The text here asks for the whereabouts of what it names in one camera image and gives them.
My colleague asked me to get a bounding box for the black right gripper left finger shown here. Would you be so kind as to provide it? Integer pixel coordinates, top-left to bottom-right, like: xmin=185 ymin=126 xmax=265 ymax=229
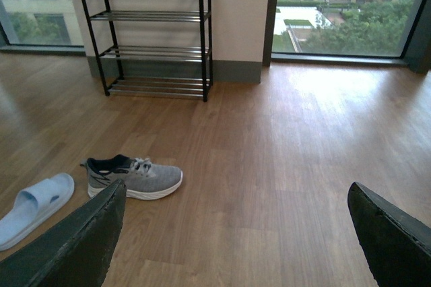
xmin=1 ymin=180 xmax=126 ymax=286

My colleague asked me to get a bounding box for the light blue slipper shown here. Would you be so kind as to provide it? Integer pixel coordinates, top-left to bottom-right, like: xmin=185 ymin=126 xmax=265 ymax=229
xmin=1 ymin=173 xmax=75 ymax=251

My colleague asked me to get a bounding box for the grey knit sneaker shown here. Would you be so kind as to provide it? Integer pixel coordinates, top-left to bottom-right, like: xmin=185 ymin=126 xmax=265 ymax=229
xmin=80 ymin=154 xmax=183 ymax=200

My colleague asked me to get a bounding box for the black metal shoe rack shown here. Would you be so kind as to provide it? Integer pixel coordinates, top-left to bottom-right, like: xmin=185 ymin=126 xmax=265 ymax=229
xmin=81 ymin=0 xmax=213 ymax=101

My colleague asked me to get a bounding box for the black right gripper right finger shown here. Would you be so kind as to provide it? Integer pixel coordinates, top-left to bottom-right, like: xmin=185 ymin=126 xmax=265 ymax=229
xmin=347 ymin=182 xmax=430 ymax=286

